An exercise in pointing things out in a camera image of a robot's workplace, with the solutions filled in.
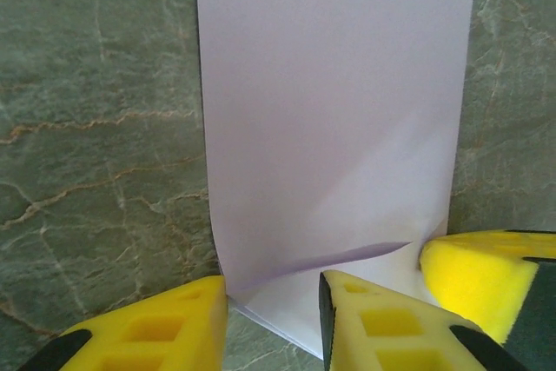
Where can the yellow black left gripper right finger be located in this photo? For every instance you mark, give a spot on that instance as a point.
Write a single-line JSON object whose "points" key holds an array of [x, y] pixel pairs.
{"points": [[352, 345]]}

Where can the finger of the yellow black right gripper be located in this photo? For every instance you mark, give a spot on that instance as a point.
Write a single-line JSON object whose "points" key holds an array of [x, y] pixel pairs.
{"points": [[473, 275]]}

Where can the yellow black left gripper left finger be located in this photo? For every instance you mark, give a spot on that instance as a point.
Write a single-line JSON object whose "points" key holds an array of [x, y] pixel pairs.
{"points": [[191, 345]]}

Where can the light purple paper sheet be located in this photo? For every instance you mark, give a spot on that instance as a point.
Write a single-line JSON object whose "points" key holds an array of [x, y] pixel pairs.
{"points": [[330, 106]]}

